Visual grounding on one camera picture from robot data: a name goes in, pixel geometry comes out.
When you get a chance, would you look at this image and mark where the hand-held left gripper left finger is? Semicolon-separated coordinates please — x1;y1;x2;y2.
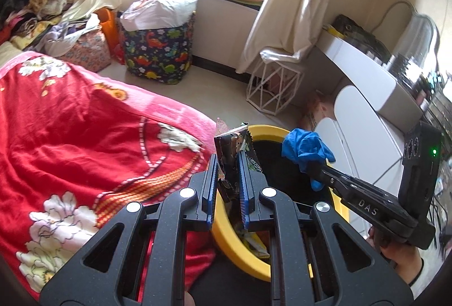
39;151;220;306

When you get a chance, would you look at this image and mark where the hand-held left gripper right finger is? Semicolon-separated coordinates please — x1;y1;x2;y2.
236;151;414;306

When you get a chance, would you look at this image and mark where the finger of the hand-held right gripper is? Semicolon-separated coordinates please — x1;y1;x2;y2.
306;162;354;203

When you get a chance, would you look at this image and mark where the black printed snack wrapper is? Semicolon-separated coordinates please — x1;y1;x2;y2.
214;117;264;201

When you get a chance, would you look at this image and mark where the yellow round bin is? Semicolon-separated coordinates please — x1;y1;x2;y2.
211;125;350;283

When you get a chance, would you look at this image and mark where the colourful clear snack wrapper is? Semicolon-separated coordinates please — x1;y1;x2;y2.
242;230;272;260

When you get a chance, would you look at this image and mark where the person's right hand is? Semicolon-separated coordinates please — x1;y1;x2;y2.
366;226;423;284

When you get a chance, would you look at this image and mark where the cardboard box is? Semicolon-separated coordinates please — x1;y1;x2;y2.
299;93;337;131

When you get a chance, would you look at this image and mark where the white vanity desk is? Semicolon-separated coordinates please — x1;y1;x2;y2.
312;33;452;240

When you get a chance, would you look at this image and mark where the group of cosmetic bottles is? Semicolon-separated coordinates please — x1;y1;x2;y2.
416;69;452;123

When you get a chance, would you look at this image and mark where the dinosaur print laundry basket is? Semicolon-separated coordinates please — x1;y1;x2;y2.
119;14;196;85

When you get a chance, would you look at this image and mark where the yellow box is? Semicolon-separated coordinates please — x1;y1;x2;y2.
326;24;345;39

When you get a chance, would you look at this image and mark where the dark bag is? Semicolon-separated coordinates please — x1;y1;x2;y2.
329;13;393;57

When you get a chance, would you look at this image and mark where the red floral blanket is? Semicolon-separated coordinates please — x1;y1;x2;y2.
0;51;222;302

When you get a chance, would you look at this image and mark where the arched vanity mirror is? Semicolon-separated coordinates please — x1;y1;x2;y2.
388;12;443;88

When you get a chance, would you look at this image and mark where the large white plastic bag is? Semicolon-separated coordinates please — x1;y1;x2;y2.
119;0;199;32

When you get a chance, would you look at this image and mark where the pink floral bag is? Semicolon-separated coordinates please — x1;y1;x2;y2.
63;28;112;73

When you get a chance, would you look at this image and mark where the orange bag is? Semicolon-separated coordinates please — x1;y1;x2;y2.
95;7;123;64

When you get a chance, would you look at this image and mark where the lilac cloth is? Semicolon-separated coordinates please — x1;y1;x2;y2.
36;14;102;57

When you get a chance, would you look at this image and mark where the brown floral quilt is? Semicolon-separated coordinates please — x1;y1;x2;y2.
10;14;61;42

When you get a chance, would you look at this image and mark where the beige bed sheet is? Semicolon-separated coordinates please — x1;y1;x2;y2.
0;42;26;62

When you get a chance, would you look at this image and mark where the white wire stool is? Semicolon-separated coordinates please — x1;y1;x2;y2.
245;47;307;115

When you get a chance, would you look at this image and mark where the grey wall cable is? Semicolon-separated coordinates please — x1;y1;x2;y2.
379;0;416;32

